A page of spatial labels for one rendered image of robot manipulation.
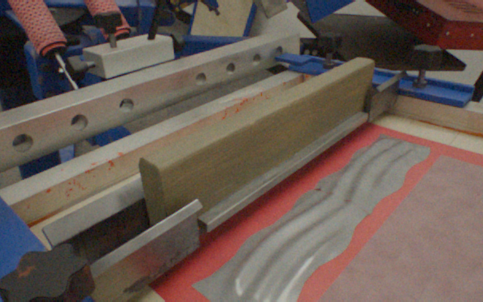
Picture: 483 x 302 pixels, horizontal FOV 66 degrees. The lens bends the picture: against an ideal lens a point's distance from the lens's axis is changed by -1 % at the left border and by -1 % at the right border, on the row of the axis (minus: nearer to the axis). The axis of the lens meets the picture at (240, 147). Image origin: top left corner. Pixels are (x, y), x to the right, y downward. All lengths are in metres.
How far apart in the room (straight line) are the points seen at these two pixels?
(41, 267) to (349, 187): 0.32
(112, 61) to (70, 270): 0.39
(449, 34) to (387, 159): 0.79
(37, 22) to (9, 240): 0.43
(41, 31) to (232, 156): 0.45
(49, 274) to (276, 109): 0.25
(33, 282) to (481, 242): 0.36
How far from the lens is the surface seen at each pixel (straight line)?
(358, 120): 0.51
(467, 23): 1.27
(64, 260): 0.23
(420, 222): 0.42
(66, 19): 0.98
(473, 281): 0.37
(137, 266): 0.29
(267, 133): 0.37
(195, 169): 0.31
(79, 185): 0.45
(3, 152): 0.48
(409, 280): 0.35
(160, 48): 0.61
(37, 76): 0.78
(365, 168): 0.47
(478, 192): 0.49
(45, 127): 0.49
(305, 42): 1.24
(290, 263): 0.34
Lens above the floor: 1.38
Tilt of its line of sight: 39 degrees down
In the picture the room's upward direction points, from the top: 12 degrees clockwise
